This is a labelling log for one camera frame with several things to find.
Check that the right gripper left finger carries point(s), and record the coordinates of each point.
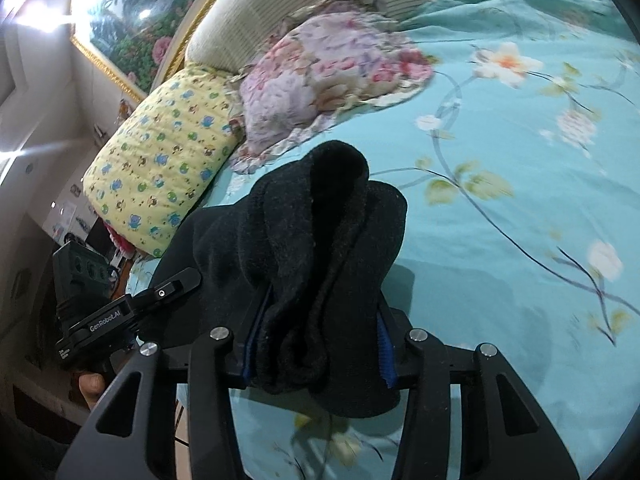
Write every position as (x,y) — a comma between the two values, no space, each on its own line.
(131,433)

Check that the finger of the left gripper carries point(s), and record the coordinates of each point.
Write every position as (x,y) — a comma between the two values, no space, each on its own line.
(182,283)

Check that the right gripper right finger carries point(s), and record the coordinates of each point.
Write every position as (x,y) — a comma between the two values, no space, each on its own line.
(504,431)

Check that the black pants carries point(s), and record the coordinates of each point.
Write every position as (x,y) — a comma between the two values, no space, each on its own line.
(313,241)

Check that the person's left hand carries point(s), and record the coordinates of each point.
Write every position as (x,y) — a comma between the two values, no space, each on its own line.
(91,386)

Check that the yellow cartoon print pillow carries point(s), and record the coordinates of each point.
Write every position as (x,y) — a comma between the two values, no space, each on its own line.
(161,159)

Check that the gold framed landscape painting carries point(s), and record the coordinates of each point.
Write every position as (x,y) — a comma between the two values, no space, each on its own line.
(135,43)

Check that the pink floral ruffled pillow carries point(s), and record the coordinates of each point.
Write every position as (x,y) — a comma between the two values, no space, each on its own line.
(318,74)

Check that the turquoise floral bed sheet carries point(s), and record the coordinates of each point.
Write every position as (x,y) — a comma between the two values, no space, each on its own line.
(519,162)

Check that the black camera box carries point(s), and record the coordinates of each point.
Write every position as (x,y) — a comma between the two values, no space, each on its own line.
(82,281)

